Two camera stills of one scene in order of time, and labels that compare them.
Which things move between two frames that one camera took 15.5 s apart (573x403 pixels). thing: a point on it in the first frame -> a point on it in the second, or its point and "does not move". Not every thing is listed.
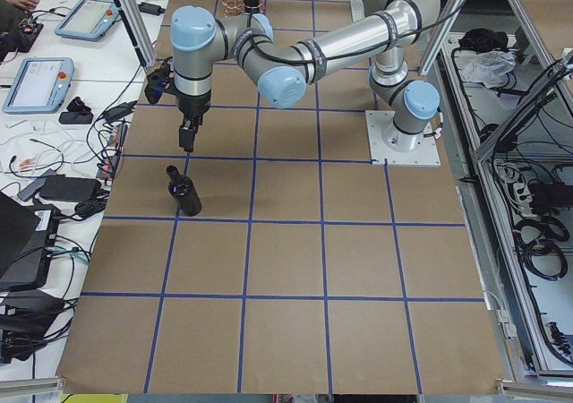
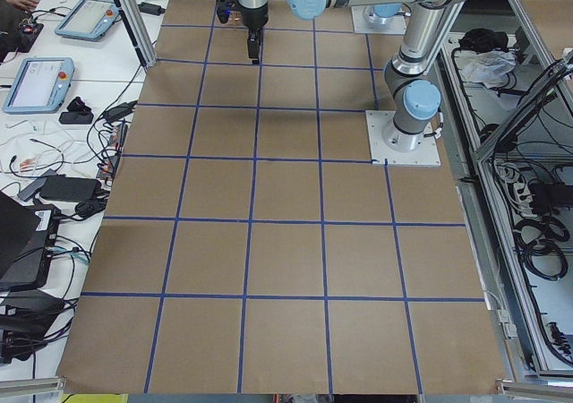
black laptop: [27, 238] does not move
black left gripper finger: [186, 133] -> [253, 41]
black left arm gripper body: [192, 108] -> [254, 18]
